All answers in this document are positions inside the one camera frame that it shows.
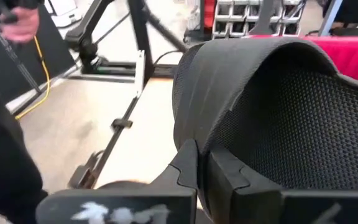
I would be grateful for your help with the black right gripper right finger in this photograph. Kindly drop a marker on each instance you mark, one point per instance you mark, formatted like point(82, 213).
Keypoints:
point(228, 193)

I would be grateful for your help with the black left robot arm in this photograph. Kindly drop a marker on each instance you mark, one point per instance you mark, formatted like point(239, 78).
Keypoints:
point(87, 46)

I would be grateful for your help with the black foam slide sandal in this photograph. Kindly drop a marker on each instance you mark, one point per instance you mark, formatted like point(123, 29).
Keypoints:
point(259, 93)

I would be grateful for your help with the black metal table frame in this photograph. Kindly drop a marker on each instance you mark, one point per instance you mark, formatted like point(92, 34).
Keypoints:
point(120, 124)

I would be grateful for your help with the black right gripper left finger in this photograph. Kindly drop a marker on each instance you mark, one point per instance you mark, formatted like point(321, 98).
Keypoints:
point(179, 177)

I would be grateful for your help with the white storage bin rack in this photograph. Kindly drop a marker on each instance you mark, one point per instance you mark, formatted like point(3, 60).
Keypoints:
point(247, 18)

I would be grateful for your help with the black panel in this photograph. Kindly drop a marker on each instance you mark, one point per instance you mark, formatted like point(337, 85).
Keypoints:
point(51, 53)

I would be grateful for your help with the person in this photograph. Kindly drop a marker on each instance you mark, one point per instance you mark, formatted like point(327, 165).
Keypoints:
point(2, 161)

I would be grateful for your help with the person's hand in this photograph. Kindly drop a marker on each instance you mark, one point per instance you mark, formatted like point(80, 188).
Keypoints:
point(23, 26)

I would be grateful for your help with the red plastic bin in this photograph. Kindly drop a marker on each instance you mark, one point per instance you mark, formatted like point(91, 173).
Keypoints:
point(353, 56)

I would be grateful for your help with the white plastic box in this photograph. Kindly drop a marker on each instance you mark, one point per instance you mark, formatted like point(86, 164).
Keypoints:
point(62, 11)

